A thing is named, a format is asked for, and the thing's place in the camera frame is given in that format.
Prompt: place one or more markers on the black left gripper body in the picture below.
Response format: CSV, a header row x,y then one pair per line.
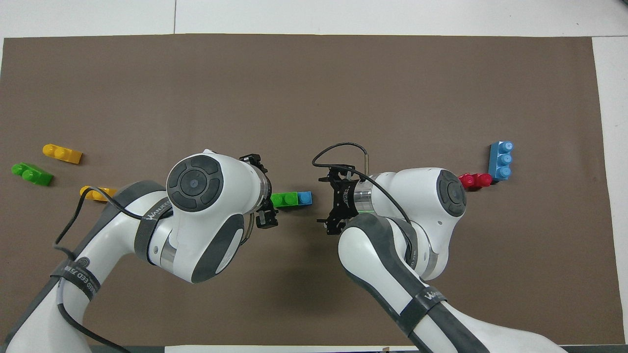
x,y
271,198

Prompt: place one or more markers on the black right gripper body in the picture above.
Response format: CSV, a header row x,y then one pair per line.
x,y
347,201

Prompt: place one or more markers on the green two-stud toy block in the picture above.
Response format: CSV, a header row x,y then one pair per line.
x,y
32,174
285,199

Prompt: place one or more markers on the blue three-stud toy block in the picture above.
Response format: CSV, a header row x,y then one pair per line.
x,y
500,161
305,197

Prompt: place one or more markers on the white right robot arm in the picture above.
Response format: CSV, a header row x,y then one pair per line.
x,y
378,255

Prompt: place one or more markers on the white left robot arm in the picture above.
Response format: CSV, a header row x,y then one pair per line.
x,y
196,235

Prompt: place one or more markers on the red two-stud toy block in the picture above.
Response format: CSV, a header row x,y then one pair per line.
x,y
473,181

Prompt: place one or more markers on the yellow two-stud toy block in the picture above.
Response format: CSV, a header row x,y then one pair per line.
x,y
100,195
61,153

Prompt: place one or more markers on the brown paper table mat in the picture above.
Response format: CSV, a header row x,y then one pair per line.
x,y
314,88

